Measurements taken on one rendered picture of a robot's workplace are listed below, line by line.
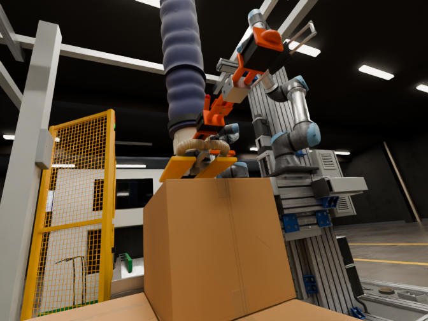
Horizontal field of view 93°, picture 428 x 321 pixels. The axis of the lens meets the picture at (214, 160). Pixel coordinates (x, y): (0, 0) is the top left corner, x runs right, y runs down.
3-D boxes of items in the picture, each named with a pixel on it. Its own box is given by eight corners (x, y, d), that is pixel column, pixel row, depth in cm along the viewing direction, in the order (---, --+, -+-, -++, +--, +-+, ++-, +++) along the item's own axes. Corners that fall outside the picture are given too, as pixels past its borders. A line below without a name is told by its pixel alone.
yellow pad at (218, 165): (193, 181, 115) (192, 173, 116) (209, 181, 119) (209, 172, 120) (216, 160, 86) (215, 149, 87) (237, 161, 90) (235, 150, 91)
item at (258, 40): (239, 69, 52) (235, 54, 54) (263, 74, 55) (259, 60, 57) (257, 42, 45) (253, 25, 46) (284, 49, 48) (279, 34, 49)
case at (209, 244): (144, 292, 99) (142, 208, 112) (218, 274, 116) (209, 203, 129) (174, 341, 48) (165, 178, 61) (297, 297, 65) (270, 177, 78)
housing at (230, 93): (221, 101, 63) (220, 89, 65) (241, 104, 66) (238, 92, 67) (232, 86, 57) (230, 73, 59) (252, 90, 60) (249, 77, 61)
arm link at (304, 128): (297, 155, 118) (286, 93, 147) (325, 146, 110) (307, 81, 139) (288, 145, 111) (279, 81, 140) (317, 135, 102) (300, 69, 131)
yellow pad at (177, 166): (158, 183, 107) (158, 174, 109) (178, 182, 111) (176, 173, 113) (171, 160, 78) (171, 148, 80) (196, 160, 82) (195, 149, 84)
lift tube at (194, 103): (165, 141, 110) (157, 7, 143) (203, 144, 119) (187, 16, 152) (174, 121, 91) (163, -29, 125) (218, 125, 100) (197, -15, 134)
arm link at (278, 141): (279, 160, 127) (274, 141, 132) (300, 153, 119) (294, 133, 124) (270, 157, 118) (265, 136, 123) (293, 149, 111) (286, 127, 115)
